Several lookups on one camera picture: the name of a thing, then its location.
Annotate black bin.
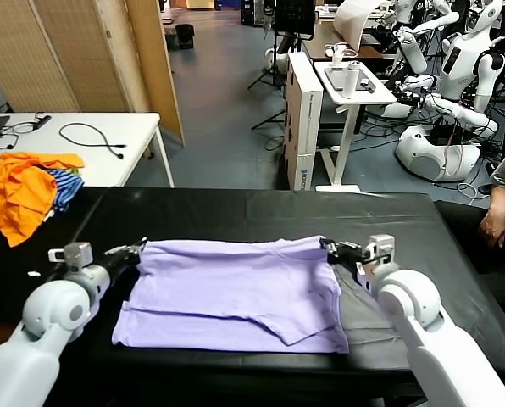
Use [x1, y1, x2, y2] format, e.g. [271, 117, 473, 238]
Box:
[175, 25, 196, 51]

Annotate grey tablet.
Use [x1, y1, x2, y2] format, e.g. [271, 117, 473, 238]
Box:
[323, 67, 347, 92]

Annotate white humanoid robot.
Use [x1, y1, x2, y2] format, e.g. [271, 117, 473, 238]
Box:
[394, 0, 505, 184]
[379, 0, 460, 120]

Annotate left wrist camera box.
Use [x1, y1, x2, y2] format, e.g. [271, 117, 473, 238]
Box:
[47, 242, 95, 270]

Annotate lavender t-shirt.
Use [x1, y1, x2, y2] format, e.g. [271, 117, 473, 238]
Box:
[111, 236, 351, 355]

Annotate person's bare forearm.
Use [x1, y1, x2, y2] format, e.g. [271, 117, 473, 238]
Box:
[488, 186, 505, 213]

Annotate white standing desk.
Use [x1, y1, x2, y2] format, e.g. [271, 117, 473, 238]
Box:
[313, 61, 397, 194]

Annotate black tripod stand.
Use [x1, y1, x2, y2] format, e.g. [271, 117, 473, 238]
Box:
[251, 95, 287, 131]
[247, 31, 288, 92]

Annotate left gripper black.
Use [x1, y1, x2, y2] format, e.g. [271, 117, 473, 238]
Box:
[101, 240, 148, 282]

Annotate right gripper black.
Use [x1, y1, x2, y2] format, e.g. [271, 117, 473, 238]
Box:
[319, 238, 370, 273]

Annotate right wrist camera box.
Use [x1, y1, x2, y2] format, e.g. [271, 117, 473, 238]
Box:
[364, 233, 396, 267]

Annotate black looped cable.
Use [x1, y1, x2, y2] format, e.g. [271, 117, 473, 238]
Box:
[58, 123, 127, 161]

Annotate tall white cardboard box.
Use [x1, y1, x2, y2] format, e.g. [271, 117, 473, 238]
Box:
[283, 52, 324, 192]

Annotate white gadget with cables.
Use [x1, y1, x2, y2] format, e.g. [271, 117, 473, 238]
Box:
[325, 43, 358, 69]

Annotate black plastic table cover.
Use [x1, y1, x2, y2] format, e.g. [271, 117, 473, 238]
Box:
[23, 186, 505, 385]

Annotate white floor cable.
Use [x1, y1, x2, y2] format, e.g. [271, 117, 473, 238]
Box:
[458, 181, 493, 209]

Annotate white curved panel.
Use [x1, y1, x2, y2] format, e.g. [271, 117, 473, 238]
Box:
[336, 0, 383, 50]

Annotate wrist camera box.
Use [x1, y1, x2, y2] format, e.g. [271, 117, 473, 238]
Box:
[47, 242, 95, 270]
[364, 233, 396, 267]

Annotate white table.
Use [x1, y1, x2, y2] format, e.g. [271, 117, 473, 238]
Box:
[0, 112, 176, 190]

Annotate person's bare hand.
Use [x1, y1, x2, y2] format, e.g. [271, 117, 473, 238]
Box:
[478, 205, 505, 249]

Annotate person's black trousers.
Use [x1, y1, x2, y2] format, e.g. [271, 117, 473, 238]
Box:
[433, 198, 505, 276]

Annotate orange garment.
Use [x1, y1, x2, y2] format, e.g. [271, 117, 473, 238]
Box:
[0, 152, 86, 248]

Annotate brown wooden desk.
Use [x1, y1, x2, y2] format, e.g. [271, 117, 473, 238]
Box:
[302, 23, 396, 63]

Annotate white rounded machine base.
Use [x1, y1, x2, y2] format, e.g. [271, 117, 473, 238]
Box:
[264, 49, 288, 71]

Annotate black side table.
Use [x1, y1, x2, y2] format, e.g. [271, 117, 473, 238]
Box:
[0, 188, 108, 353]

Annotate wooden folding screen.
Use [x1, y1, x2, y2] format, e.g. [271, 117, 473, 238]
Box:
[0, 0, 186, 148]

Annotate black monitor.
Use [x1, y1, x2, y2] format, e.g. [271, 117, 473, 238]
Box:
[273, 0, 317, 42]

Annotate white water bottle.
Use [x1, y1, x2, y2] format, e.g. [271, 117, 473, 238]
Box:
[341, 61, 363, 100]

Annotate blue striped garment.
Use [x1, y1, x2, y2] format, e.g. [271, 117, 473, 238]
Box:
[48, 169, 86, 215]

